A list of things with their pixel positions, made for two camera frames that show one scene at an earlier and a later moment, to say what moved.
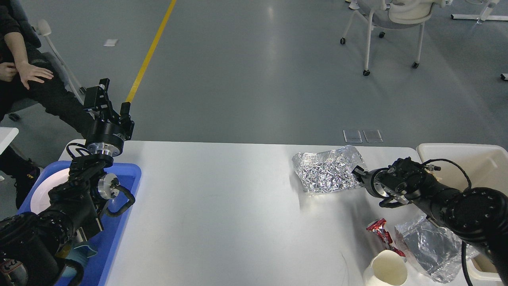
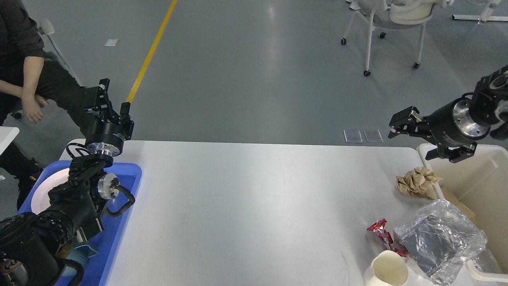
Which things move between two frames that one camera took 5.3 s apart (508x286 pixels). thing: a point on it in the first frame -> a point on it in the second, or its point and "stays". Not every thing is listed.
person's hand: x=28 y=72 -> x=32 y=107
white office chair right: x=396 y=14 stays
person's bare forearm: x=15 y=41 -> x=33 y=67
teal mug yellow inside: x=78 y=250 stays
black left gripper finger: x=124 y=118 stays
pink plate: x=39 y=198 stays
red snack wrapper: x=378 y=227 stays
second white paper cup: x=387 y=268 stays
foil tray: x=434 y=251 stays
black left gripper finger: x=96 y=99 stays
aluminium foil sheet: x=328 y=171 -> x=486 y=263
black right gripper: x=370 y=179 -> x=453 y=124
